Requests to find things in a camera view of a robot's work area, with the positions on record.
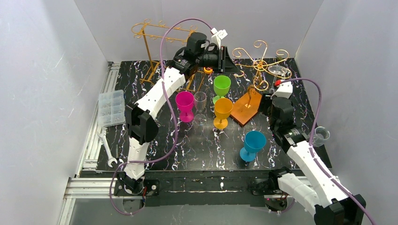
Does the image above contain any clear wine glass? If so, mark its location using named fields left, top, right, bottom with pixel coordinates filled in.
left=194, top=91, right=207, bottom=126
left=268, top=65, right=289, bottom=90

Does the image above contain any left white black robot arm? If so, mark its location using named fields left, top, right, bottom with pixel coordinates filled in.
left=124, top=29, right=238, bottom=181

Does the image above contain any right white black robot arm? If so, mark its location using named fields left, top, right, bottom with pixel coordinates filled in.
left=258, top=94, right=366, bottom=225

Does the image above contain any green plastic wine glass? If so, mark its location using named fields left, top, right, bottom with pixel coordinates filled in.
left=213, top=75, right=231, bottom=104

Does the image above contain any blue plastic wine glass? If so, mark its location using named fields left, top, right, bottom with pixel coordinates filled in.
left=239, top=130, right=267, bottom=162

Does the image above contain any orange plastic wine glass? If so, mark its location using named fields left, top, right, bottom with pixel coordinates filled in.
left=214, top=98, right=233, bottom=129

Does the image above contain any magenta plastic wine glass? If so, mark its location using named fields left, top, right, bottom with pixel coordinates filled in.
left=176, top=91, right=194, bottom=123

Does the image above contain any gold rectangular hanging rack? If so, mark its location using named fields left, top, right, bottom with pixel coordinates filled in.
left=131, top=19, right=198, bottom=86

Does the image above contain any yellow tape measure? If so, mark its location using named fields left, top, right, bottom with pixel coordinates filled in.
left=203, top=67, right=213, bottom=75

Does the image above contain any clear measuring beaker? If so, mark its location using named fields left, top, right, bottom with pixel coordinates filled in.
left=312, top=126, right=330, bottom=147

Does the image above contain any clear plastic screw box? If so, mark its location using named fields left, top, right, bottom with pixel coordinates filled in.
left=98, top=90, right=126, bottom=128

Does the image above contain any black bit strip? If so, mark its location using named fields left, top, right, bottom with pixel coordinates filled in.
left=115, top=144, right=122, bottom=158

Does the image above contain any silver wrench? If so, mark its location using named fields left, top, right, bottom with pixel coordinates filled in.
left=97, top=130, right=118, bottom=168

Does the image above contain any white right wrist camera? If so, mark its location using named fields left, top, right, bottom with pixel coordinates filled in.
left=271, top=80, right=293, bottom=99

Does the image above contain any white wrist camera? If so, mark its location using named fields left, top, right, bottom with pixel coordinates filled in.
left=271, top=80, right=293, bottom=99
left=211, top=28, right=228, bottom=49

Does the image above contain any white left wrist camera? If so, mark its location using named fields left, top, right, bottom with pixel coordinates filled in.
left=211, top=28, right=228, bottom=49

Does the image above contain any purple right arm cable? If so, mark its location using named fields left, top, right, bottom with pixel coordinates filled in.
left=280, top=77, right=377, bottom=225

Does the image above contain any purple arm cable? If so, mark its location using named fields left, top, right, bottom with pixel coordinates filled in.
left=280, top=77, right=377, bottom=225
left=108, top=17, right=215, bottom=217

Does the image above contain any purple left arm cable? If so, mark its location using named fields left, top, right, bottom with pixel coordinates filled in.
left=108, top=17, right=215, bottom=217

